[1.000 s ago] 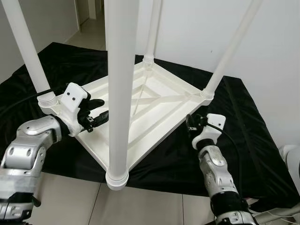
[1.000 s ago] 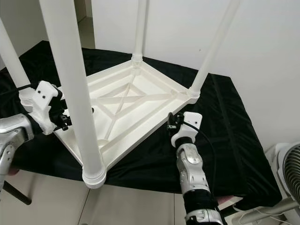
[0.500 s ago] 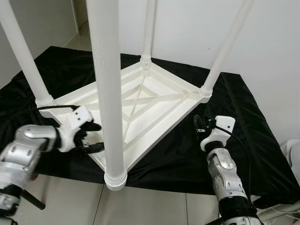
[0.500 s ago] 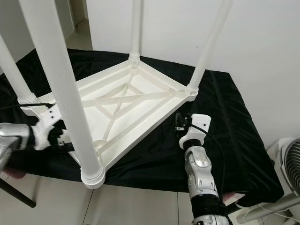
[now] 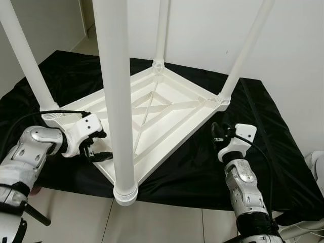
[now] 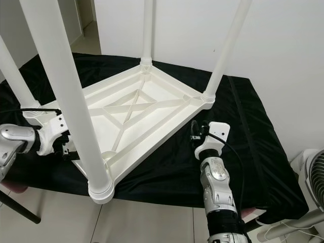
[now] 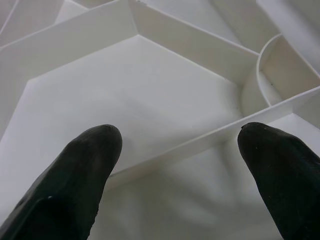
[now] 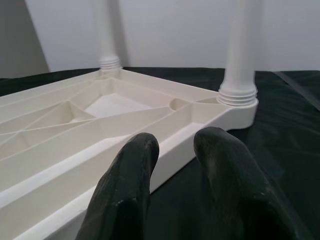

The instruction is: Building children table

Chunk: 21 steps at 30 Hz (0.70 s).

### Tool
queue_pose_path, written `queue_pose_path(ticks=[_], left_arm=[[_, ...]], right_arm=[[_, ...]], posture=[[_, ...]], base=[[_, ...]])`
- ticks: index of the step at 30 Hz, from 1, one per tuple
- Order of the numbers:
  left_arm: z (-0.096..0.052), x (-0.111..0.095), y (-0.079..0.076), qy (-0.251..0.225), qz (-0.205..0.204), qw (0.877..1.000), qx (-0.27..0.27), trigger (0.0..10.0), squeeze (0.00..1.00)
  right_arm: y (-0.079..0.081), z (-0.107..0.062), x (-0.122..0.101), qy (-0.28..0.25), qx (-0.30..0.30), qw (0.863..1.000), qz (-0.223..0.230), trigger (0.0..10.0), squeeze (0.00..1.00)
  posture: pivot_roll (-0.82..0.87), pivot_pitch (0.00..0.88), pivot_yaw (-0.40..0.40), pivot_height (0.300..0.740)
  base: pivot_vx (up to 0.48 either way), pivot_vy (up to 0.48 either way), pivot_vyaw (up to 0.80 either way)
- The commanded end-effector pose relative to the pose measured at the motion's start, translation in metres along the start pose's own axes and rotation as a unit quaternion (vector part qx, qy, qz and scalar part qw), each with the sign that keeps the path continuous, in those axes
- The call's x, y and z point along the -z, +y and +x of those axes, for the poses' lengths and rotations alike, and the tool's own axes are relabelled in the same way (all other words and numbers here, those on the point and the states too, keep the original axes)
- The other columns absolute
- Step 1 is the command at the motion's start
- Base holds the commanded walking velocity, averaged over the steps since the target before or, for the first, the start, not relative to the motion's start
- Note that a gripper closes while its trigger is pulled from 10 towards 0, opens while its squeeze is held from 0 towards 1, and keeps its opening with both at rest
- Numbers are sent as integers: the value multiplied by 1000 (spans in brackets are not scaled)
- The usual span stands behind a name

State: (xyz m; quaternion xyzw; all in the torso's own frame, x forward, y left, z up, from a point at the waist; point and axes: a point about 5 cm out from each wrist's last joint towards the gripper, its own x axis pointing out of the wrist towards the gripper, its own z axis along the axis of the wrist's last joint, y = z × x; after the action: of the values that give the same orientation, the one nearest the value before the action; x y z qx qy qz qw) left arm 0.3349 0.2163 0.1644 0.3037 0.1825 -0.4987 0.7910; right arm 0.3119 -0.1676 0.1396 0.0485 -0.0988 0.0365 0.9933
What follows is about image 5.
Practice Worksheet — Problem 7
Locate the white floor fan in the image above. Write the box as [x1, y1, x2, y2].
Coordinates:
[304, 152, 324, 193]

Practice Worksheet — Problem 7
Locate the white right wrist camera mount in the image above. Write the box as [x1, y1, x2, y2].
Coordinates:
[219, 123, 258, 163]

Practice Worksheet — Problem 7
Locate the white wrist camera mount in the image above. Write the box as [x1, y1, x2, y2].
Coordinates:
[63, 114, 104, 156]
[219, 123, 258, 163]

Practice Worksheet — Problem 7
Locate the red table edge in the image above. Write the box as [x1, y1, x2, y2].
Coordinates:
[28, 186, 44, 197]

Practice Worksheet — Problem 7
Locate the white plastic table leg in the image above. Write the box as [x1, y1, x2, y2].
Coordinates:
[92, 0, 139, 206]
[0, 0, 62, 127]
[217, 0, 276, 104]
[153, 0, 170, 71]

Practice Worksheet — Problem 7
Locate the black metal table leg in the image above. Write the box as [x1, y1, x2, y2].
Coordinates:
[20, 202, 52, 227]

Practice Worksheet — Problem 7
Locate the grey metal tube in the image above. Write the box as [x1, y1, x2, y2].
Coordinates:
[278, 223, 324, 241]

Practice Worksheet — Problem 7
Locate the black table cloth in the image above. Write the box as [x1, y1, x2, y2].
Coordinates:
[0, 50, 324, 226]

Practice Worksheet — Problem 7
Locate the white plastic table top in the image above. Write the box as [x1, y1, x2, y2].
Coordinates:
[40, 65, 232, 206]

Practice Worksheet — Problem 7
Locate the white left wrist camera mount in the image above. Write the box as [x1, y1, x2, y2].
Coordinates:
[63, 114, 104, 156]

